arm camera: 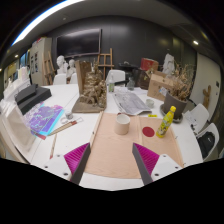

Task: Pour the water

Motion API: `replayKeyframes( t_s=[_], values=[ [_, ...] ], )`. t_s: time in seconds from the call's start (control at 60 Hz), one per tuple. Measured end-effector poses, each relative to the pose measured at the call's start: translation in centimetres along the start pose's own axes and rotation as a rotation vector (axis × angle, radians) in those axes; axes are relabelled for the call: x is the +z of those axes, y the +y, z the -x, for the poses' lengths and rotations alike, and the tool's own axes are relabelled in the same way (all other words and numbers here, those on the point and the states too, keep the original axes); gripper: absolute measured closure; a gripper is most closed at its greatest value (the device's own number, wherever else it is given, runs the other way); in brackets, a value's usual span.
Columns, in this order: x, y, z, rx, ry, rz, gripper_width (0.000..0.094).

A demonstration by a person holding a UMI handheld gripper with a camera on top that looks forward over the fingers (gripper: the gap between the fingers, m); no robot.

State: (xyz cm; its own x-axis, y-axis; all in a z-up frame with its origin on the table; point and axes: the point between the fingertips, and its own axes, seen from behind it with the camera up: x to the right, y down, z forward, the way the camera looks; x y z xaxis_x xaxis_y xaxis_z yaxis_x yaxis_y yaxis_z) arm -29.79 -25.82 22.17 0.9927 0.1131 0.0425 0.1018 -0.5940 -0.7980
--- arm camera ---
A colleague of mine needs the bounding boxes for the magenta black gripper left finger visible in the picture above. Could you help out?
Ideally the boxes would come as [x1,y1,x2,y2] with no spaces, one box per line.
[64,143,91,185]

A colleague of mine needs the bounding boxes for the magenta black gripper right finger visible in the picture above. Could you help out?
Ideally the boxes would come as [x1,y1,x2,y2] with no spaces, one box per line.
[132,143,159,185]

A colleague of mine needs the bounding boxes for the yellow drink bottle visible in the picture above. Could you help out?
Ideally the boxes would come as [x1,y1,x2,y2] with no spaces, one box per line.
[156,106,176,138]

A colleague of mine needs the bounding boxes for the red round coaster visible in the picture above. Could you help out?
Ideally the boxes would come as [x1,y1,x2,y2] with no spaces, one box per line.
[142,127,155,137]

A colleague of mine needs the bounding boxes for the beige wooden placemat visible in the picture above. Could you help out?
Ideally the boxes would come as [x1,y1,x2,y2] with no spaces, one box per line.
[85,113,183,179]

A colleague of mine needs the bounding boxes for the white ceramic mug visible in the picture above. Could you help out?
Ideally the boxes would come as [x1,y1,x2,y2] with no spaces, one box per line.
[114,114,130,135]

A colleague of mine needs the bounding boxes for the small paint jar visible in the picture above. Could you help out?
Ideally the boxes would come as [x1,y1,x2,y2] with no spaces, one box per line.
[65,111,73,120]

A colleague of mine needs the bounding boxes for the purple colourful painting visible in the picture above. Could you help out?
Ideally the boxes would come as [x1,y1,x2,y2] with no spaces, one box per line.
[24,102,64,140]

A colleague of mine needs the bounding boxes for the small white cup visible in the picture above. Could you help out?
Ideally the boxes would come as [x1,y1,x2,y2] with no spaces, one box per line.
[146,99,154,108]

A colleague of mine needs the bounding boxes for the grey newspaper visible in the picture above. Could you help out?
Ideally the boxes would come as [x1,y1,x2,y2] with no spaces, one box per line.
[113,92,151,115]

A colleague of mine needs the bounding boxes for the black backpack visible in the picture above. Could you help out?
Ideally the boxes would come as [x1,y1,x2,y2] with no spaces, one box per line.
[198,132,215,158]

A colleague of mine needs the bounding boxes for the white chair right far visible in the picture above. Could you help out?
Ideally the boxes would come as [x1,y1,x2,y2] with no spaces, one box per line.
[184,103,209,134]

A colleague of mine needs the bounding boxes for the golden sculpture on board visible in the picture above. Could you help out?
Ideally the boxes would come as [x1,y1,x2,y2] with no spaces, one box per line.
[72,61,107,113]

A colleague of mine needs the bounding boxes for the white chair right near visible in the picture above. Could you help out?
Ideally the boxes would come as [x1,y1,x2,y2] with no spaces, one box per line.
[196,123,219,160]

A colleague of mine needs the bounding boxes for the cardboard box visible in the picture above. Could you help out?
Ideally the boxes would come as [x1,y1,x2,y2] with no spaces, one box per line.
[147,74,173,101]

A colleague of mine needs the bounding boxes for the black flat box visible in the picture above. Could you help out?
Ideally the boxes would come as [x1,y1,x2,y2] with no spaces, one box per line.
[15,84,52,114]

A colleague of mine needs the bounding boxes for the clear plastic bottle green label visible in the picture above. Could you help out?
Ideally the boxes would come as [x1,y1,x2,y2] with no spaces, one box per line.
[108,75,115,92]

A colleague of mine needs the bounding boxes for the grey pot with dried plant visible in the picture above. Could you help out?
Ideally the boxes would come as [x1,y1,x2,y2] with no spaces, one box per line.
[162,64,195,120]

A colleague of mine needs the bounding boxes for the white chair behind table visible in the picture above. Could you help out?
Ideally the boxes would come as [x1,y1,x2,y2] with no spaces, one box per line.
[106,70,126,86]

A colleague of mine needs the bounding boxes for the wooden easel left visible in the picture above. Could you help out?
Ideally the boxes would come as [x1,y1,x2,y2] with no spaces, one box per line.
[42,53,56,85]

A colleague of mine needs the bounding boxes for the wooden easel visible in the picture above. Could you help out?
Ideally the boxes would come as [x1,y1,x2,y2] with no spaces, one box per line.
[97,49,114,79]
[42,53,56,85]

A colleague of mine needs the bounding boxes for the white plaster statue right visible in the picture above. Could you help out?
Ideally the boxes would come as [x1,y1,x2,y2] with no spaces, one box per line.
[162,54,175,75]

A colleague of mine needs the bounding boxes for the red box on cabinet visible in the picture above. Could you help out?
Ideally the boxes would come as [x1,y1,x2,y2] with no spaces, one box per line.
[140,58,159,71]

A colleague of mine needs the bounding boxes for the white plaster bust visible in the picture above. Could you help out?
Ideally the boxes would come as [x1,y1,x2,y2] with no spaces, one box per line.
[56,55,68,74]

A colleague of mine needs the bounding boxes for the wooden easel centre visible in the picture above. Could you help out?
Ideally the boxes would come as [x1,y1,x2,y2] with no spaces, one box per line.
[97,49,114,79]

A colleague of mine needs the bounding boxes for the wooden figure by wall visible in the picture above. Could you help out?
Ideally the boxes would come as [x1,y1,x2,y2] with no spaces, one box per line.
[203,85,211,109]

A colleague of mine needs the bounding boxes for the black wall screen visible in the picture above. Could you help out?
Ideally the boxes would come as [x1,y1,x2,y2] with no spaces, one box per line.
[57,28,101,57]

